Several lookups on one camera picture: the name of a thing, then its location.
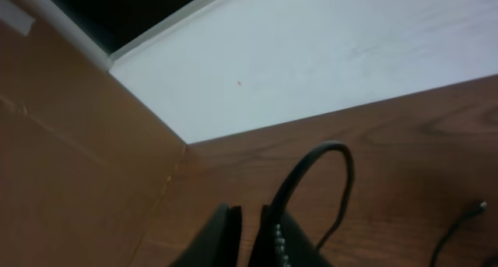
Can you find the cardboard side panel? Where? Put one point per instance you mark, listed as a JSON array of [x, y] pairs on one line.
[[82, 161]]

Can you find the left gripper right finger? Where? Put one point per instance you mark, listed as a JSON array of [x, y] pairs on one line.
[[284, 244]]

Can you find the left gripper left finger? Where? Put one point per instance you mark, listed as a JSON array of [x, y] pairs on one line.
[[217, 243]]

